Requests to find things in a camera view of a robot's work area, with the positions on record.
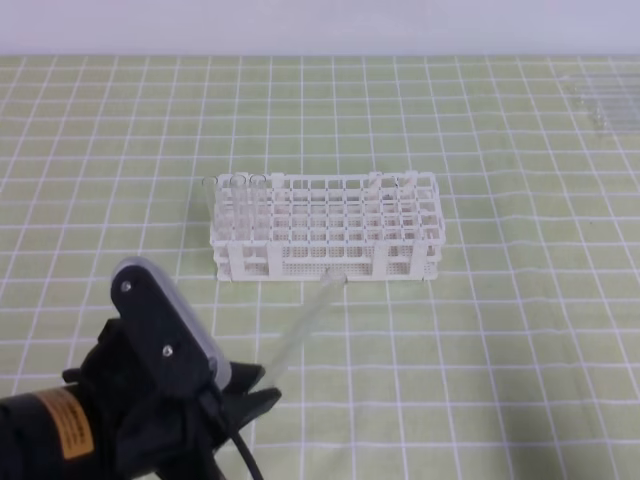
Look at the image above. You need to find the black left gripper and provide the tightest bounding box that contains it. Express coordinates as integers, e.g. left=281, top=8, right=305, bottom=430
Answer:
left=63, top=319, right=281, bottom=479

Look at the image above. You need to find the clear glass test tube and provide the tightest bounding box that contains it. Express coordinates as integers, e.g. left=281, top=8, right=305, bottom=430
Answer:
left=260, top=270, right=347, bottom=388

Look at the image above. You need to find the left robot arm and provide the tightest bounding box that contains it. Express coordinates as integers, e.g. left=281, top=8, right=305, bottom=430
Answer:
left=1, top=319, right=281, bottom=479

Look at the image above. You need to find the glass tube in rack right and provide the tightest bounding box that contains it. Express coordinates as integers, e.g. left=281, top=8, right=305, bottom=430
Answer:
left=250, top=174, right=269, bottom=240

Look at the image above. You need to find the glass tube in rack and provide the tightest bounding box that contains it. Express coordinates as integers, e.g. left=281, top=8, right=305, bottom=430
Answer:
left=201, top=176, right=222, bottom=242
left=250, top=174, right=269, bottom=240
left=230, top=173, right=250, bottom=241

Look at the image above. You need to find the white plastic test tube rack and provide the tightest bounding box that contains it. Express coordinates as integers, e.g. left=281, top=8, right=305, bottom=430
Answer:
left=210, top=171, right=446, bottom=282

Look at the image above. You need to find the glass tube in rack middle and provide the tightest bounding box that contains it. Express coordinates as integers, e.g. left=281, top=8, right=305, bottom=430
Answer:
left=230, top=173, right=250, bottom=241

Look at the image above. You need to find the glass tube in rack leftmost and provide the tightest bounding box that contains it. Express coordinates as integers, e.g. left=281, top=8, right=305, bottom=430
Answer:
left=201, top=176, right=222, bottom=242

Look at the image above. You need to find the green grid tablecloth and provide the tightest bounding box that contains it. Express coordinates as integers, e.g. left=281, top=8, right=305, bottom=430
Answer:
left=1, top=56, right=639, bottom=479

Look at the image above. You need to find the spare glass tubes pile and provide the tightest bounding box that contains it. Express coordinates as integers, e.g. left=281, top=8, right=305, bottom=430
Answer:
left=562, top=73, right=639, bottom=134

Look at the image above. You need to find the black camera cable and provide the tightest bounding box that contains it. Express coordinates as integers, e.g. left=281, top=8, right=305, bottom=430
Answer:
left=232, top=432, right=266, bottom=480

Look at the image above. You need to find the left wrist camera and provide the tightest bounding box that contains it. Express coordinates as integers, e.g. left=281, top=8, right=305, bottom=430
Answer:
left=111, top=256, right=232, bottom=398

